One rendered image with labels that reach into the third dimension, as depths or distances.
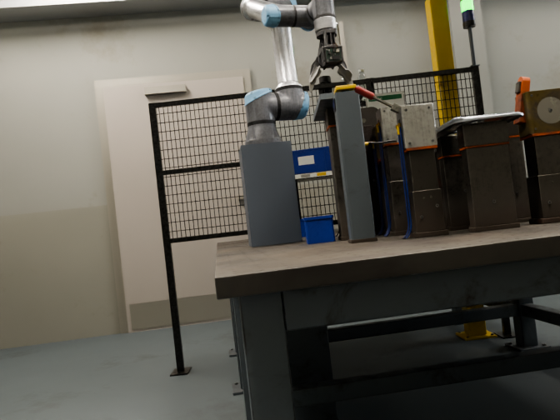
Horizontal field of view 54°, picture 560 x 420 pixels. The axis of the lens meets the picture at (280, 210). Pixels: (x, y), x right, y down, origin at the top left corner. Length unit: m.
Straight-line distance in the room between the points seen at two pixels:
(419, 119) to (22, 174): 4.03
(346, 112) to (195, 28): 3.61
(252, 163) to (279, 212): 0.22
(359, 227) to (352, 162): 0.19
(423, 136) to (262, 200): 0.81
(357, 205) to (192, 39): 3.70
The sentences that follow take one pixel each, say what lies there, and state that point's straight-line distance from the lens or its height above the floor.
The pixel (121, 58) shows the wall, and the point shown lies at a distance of 5.10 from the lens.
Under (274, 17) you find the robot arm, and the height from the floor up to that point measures 1.49.
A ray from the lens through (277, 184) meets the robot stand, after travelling 2.13.
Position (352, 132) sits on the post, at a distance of 1.61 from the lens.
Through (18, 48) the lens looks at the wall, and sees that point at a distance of 5.32.
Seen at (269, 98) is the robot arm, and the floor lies 1.28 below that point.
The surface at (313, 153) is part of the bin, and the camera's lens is 2.94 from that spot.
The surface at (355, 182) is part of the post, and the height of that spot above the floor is 0.88.
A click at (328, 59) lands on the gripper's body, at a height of 1.30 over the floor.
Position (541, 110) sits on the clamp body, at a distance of 1.65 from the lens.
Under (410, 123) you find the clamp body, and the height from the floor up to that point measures 1.01.
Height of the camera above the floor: 0.78
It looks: 1 degrees up
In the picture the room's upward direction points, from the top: 6 degrees counter-clockwise
